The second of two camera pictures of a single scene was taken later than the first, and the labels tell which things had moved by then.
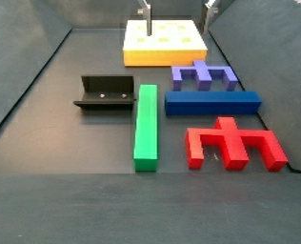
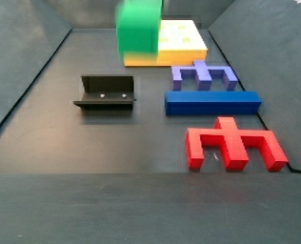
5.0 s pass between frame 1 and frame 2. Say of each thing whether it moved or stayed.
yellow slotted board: stayed
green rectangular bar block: moved
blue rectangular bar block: stayed
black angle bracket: stayed
